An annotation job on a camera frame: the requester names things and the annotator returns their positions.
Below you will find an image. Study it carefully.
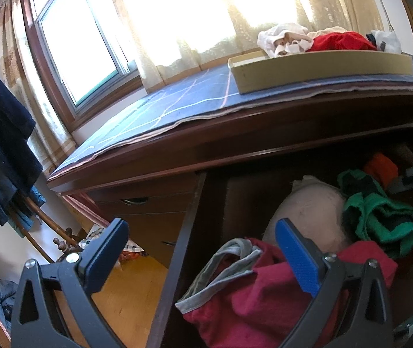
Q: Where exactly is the wooden drawer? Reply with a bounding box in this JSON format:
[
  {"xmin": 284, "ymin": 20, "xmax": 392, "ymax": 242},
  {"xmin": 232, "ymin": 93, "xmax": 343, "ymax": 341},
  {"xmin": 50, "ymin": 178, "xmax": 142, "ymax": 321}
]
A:
[
  {"xmin": 92, "ymin": 185, "xmax": 197, "ymax": 222},
  {"xmin": 145, "ymin": 141, "xmax": 413, "ymax": 348},
  {"xmin": 117, "ymin": 210, "xmax": 189, "ymax": 269}
]

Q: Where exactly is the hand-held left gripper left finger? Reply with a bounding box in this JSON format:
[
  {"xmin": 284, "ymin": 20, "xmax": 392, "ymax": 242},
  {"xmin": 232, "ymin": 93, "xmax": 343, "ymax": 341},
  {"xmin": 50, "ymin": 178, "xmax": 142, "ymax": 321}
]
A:
[{"xmin": 11, "ymin": 217, "xmax": 130, "ymax": 348}]

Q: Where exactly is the dark red underwear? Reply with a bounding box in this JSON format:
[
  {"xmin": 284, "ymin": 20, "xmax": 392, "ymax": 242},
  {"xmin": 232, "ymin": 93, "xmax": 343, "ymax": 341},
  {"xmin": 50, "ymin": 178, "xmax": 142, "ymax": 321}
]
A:
[{"xmin": 175, "ymin": 237, "xmax": 399, "ymax": 348}]

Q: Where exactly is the cream lace curtain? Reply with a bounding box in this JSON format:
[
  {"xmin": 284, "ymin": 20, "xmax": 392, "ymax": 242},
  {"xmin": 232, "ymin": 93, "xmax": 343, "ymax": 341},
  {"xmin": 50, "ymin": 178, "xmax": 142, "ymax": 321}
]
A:
[{"xmin": 105, "ymin": 0, "xmax": 384, "ymax": 95}]

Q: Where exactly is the green underwear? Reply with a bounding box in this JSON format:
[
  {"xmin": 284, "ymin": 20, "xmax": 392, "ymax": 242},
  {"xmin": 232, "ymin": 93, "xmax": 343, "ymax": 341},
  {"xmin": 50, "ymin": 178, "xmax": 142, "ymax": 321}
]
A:
[{"xmin": 337, "ymin": 168, "xmax": 413, "ymax": 258}]

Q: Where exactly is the orange-red underwear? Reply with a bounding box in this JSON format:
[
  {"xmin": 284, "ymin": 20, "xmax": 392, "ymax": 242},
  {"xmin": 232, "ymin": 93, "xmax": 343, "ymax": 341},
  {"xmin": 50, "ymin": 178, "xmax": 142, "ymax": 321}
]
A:
[{"xmin": 363, "ymin": 152, "xmax": 399, "ymax": 191}]

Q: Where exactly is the wooden coat rack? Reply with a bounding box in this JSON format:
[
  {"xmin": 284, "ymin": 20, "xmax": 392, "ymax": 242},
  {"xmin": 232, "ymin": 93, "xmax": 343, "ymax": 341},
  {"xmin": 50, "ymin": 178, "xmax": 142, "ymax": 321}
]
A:
[{"xmin": 11, "ymin": 188, "xmax": 91, "ymax": 265}]

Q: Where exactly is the blue checked tablecloth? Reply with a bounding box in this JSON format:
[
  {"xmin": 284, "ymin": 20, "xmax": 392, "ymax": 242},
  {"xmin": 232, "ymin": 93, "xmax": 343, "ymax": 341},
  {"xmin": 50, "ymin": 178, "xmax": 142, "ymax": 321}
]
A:
[{"xmin": 47, "ymin": 52, "xmax": 413, "ymax": 182}]

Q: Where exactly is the shallow wooden tray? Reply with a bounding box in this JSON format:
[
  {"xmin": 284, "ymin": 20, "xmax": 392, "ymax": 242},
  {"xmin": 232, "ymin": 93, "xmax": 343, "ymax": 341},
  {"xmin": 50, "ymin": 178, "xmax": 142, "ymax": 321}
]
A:
[{"xmin": 227, "ymin": 50, "xmax": 413, "ymax": 95}]

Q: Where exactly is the brown patterned curtain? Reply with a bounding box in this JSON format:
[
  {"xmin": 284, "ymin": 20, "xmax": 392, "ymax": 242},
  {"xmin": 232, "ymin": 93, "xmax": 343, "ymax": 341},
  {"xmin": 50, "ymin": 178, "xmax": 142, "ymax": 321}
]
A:
[{"xmin": 0, "ymin": 0, "xmax": 78, "ymax": 176}]

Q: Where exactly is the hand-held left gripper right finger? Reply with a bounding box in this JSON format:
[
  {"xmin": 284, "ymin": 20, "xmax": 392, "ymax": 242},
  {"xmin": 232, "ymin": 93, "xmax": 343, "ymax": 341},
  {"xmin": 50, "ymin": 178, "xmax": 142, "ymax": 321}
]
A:
[{"xmin": 274, "ymin": 217, "xmax": 396, "ymax": 348}]

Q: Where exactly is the closed wooden drawer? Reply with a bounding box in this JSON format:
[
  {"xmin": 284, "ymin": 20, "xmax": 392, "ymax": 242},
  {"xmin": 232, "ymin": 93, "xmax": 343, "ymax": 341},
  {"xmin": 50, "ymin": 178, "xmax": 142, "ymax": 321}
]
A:
[
  {"xmin": 117, "ymin": 210, "xmax": 189, "ymax": 269},
  {"xmin": 92, "ymin": 185, "xmax": 197, "ymax": 222}
]

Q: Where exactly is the white and black underwear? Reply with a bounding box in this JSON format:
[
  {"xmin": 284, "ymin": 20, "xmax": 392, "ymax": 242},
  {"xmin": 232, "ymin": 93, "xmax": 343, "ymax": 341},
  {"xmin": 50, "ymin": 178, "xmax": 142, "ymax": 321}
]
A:
[{"xmin": 366, "ymin": 29, "xmax": 403, "ymax": 54}]

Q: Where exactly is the floral patterned bag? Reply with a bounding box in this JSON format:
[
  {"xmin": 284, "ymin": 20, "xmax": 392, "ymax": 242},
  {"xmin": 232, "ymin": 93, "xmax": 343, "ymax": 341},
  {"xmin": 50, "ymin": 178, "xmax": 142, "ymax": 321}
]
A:
[{"xmin": 79, "ymin": 225, "xmax": 145, "ymax": 262}]

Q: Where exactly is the dark navy jacket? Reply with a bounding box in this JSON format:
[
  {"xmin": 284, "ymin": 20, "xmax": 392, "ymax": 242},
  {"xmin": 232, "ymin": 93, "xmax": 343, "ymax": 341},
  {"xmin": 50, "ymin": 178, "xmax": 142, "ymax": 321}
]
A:
[{"xmin": 0, "ymin": 66, "xmax": 44, "ymax": 229}]

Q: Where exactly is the teal cloth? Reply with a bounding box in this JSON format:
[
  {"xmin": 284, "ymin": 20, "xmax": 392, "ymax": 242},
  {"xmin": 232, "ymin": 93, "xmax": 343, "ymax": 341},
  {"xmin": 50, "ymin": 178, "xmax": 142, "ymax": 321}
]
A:
[{"xmin": 9, "ymin": 185, "xmax": 48, "ymax": 239}]

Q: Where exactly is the dark wooden dresser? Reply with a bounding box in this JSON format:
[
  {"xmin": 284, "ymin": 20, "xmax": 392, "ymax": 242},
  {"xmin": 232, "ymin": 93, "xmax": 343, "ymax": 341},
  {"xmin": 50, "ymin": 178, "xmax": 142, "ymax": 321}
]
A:
[{"xmin": 47, "ymin": 87, "xmax": 413, "ymax": 348}]

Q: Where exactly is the window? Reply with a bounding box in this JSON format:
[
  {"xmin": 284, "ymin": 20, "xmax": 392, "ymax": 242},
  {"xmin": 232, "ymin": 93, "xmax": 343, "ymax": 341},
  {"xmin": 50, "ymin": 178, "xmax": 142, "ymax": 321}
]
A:
[{"xmin": 20, "ymin": 0, "xmax": 142, "ymax": 131}]

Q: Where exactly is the beige white-trimmed underwear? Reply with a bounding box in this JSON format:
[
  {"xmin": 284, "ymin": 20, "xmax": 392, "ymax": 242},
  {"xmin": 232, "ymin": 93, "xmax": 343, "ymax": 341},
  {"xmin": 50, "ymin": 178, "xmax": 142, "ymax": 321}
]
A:
[{"xmin": 272, "ymin": 32, "xmax": 315, "ymax": 58}]

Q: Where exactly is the thin metal rod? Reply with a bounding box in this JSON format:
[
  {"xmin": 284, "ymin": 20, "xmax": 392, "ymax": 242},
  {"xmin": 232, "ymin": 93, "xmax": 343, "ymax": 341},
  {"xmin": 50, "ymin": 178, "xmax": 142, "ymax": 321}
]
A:
[{"xmin": 367, "ymin": 0, "xmax": 396, "ymax": 33}]

